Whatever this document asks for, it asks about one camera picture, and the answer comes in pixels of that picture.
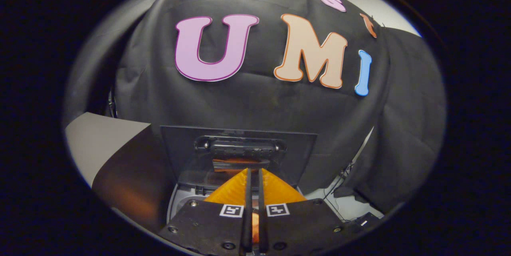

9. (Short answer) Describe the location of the tangle of black floor cables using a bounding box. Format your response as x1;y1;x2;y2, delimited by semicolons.
323;162;354;221

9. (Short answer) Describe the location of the black power box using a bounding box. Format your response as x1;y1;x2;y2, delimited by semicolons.
351;213;380;229

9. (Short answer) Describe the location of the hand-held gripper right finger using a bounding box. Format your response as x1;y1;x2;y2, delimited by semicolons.
257;168;356;256

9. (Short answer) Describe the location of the dark cabinet with beige door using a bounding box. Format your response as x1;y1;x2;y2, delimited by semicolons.
65;112;176;232

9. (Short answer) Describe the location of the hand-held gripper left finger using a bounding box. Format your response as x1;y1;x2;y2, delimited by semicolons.
158;168;253;256

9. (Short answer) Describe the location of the black backdrop cloth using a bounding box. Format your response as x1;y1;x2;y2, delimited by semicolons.
64;0;447;214

